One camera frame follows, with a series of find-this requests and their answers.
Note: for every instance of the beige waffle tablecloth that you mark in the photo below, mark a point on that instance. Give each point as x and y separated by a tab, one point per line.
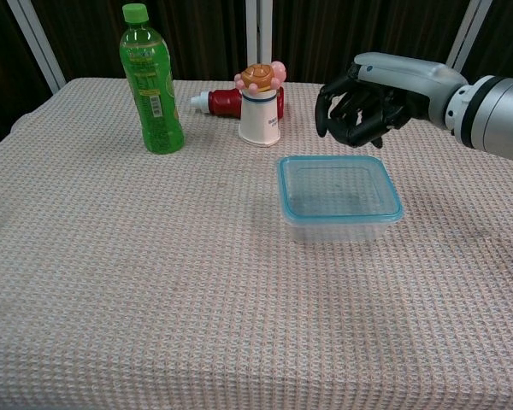
154	277

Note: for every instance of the black pleated curtain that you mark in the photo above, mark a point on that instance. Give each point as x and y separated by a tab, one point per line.
346	25

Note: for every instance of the green drink bottle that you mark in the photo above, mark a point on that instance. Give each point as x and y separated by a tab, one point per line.
154	94

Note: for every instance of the small orange-topped cup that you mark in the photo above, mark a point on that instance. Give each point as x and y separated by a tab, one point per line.
256	121

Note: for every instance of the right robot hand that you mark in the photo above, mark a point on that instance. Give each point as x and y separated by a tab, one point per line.
402	81

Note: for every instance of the pink hamburger toy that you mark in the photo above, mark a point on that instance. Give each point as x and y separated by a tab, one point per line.
261	77

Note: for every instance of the white frame post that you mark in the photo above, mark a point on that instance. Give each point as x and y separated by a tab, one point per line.
258	30
36	42
470	30

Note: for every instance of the red ketchup bottle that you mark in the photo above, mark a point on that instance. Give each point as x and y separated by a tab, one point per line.
222	101

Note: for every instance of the clear plastic container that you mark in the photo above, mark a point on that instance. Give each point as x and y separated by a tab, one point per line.
325	234

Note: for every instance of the blue translucent lid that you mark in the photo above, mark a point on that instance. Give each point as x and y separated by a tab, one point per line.
316	188

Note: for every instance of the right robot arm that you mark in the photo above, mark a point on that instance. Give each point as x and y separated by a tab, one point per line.
496	115

